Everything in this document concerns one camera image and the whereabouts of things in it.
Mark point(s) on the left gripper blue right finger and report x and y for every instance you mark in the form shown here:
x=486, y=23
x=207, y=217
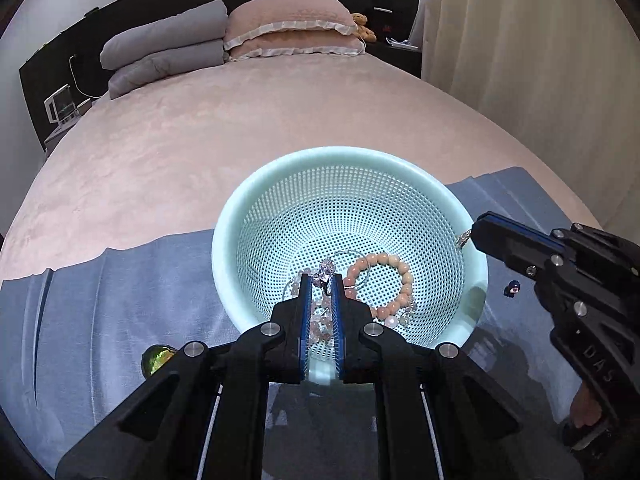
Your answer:
x=357, y=361

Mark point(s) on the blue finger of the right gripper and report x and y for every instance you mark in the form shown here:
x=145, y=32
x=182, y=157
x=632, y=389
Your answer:
x=521, y=259
x=504, y=230

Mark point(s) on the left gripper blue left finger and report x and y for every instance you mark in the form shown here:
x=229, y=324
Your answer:
x=288, y=361

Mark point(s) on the mint green perforated basket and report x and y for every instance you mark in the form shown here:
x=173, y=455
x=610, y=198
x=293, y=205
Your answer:
x=343, y=204

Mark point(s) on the right hand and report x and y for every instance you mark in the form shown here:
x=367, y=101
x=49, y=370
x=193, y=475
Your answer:
x=585, y=409

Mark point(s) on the small silver earring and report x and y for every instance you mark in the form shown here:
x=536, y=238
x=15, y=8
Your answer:
x=463, y=238

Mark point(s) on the cream curtain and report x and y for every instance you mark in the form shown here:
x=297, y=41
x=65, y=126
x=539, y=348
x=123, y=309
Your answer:
x=561, y=76

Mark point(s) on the beige plush bedspread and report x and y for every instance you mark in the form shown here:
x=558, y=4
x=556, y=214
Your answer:
x=165, y=158

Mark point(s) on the blue grey cloth mat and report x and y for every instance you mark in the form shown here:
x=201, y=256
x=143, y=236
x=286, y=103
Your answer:
x=72, y=342

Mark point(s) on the black bedside table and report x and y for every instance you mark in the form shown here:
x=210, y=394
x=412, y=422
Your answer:
x=400, y=52

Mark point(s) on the brown teddy bear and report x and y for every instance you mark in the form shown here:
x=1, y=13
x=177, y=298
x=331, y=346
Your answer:
x=363, y=32

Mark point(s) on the pink frilled pillow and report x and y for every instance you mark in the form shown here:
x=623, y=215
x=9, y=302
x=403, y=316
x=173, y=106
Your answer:
x=269, y=28

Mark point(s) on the folded grey duvet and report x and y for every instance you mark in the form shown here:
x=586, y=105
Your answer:
x=191, y=40

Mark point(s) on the black headboard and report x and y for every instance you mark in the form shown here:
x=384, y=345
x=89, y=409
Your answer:
x=73, y=55

